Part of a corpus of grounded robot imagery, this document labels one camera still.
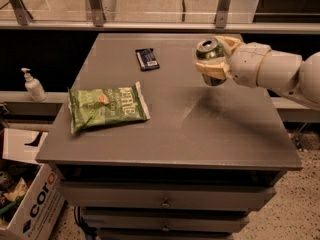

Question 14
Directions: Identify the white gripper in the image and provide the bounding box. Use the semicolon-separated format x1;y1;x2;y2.
195;35;271;88

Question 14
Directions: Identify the green soda can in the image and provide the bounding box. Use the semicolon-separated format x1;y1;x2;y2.
195;37;227;86

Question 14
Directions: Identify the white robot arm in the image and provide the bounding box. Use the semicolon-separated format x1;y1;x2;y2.
195;35;320;110

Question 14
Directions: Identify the dark blue snack packet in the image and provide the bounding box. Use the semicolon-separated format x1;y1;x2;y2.
135;48;160;71

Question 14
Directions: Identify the grey drawer cabinet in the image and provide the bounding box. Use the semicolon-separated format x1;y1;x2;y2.
37;33;301;240

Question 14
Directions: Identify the green kettle chips bag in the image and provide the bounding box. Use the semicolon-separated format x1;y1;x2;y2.
68;82;150;134

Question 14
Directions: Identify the metal glass railing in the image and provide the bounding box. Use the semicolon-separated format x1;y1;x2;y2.
0;0;320;34

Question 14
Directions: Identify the white pump dispenser bottle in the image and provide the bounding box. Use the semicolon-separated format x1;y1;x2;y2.
21;68;47;102

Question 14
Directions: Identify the white cardboard box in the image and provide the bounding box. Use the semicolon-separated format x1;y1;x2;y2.
0;128;65;240

